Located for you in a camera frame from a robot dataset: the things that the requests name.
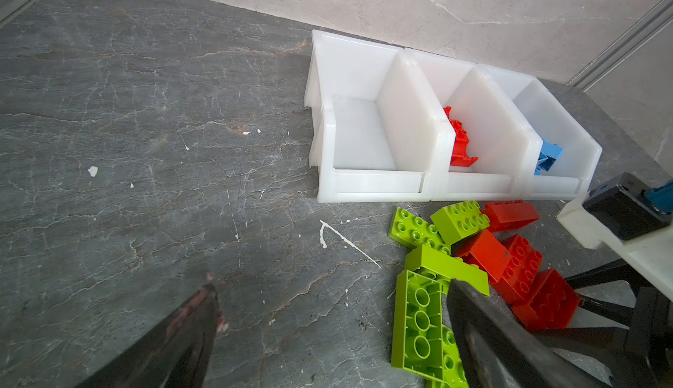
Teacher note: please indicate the white middle plastic bin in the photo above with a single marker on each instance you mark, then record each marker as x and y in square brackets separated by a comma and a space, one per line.
[500, 137]

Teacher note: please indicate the white right plastic bin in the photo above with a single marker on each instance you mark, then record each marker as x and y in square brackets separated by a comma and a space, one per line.
[571, 174]

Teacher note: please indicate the green lego brick flat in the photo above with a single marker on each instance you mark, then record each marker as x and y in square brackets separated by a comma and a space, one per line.
[412, 231]

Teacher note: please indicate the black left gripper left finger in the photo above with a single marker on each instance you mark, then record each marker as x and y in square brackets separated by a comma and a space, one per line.
[174, 353]

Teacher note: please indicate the red lego brick studded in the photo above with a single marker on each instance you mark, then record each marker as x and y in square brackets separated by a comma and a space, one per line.
[517, 279]

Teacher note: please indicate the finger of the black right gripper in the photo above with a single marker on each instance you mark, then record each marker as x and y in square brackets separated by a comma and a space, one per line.
[606, 344]
[618, 270]

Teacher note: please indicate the white plastic bin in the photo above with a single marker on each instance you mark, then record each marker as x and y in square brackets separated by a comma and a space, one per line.
[500, 137]
[379, 133]
[571, 174]

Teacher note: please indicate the white left plastic bin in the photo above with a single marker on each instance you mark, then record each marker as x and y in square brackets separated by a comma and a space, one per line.
[379, 133]

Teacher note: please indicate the green lego brick small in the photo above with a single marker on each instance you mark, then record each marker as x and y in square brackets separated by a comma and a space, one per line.
[453, 370]

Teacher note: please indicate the red arch lego piece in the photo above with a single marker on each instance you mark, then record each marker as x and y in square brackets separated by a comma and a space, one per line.
[459, 157]

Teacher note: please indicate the red lego brick square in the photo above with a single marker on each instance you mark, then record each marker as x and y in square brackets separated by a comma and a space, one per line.
[486, 252]

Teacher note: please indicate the red lego brick corner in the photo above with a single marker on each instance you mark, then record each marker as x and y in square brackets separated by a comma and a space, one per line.
[550, 304]

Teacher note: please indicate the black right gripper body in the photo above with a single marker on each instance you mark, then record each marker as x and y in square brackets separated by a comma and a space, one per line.
[633, 220]

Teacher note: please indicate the green lego brick upside down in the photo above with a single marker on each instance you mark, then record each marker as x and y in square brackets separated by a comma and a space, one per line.
[418, 326]

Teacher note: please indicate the green lego brick long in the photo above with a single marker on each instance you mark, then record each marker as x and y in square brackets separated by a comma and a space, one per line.
[443, 268]

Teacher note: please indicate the red lego brick long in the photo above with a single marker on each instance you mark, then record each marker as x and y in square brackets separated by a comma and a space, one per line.
[508, 216]

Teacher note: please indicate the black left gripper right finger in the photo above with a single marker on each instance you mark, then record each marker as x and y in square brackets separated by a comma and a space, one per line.
[486, 336]

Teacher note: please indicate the green lego brick top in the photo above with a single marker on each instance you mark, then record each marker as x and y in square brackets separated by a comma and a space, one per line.
[459, 221]

